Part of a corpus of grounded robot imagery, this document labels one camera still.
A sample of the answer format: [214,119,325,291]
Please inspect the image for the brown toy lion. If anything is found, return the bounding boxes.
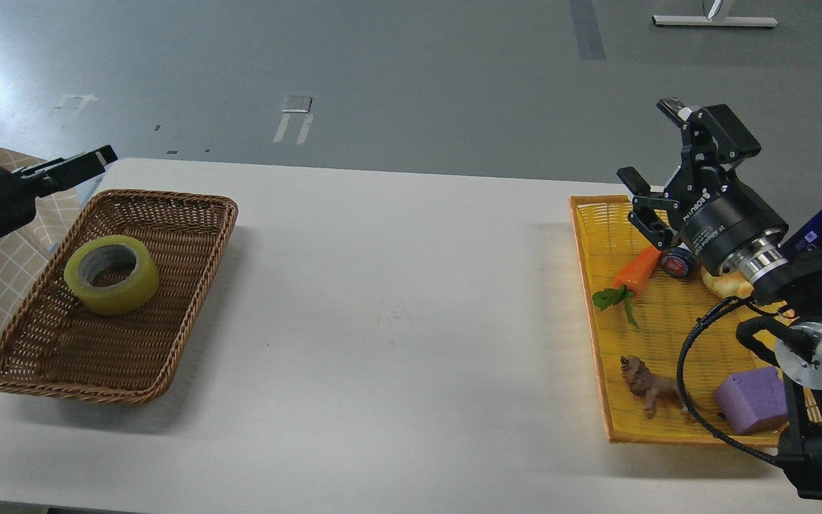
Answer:
[619,355,725,419]

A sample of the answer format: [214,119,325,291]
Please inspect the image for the yellow tape roll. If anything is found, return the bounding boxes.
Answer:
[64,235,160,316]

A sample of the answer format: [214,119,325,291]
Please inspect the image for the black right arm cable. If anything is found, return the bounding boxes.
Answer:
[676,296,783,468]

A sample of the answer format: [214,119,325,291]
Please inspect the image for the yellow plastic basket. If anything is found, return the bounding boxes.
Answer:
[569,195,780,448]

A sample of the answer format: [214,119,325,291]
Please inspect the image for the small soda can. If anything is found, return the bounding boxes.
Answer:
[659,246,698,278]

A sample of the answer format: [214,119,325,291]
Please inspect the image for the toy bread croissant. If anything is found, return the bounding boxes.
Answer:
[699,268,754,298]

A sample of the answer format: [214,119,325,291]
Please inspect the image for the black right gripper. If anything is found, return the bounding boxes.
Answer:
[616,98,789,276]

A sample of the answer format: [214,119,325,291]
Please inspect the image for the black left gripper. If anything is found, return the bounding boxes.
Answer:
[0,144,118,238]

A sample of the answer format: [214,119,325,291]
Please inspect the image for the orange toy carrot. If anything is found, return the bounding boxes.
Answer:
[591,246,662,330]

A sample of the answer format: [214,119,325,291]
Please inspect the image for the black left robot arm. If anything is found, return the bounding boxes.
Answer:
[0,144,118,238]

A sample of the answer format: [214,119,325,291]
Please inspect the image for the brown wicker basket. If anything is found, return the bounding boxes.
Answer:
[0,189,238,405]

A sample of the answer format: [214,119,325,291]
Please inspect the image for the purple foam block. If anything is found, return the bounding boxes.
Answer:
[714,366,788,435]

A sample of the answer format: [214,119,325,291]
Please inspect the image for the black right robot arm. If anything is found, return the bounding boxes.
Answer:
[617,98,822,500]

